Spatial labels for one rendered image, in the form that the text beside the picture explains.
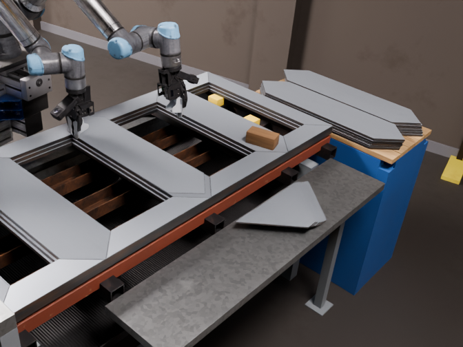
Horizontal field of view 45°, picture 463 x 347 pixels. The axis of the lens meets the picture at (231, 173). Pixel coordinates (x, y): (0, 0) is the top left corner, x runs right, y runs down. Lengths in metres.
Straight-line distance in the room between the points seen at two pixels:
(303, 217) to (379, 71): 2.36
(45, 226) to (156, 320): 0.46
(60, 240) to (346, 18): 2.94
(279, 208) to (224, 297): 0.45
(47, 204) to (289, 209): 0.82
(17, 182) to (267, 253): 0.87
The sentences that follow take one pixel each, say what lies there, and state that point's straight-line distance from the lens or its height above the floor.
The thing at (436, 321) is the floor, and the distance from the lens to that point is 2.91.
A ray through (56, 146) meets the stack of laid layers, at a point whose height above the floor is 0.83.
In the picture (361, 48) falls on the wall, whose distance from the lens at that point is 4.17.
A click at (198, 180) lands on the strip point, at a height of 0.85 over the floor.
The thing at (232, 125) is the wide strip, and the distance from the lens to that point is 2.33.
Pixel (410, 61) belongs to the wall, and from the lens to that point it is 4.10.
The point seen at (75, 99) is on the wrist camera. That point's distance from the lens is 2.12.
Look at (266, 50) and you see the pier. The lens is 4.34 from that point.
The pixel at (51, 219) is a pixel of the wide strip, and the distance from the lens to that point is 1.81.
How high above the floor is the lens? 1.95
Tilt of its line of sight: 33 degrees down
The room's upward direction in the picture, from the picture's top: 6 degrees clockwise
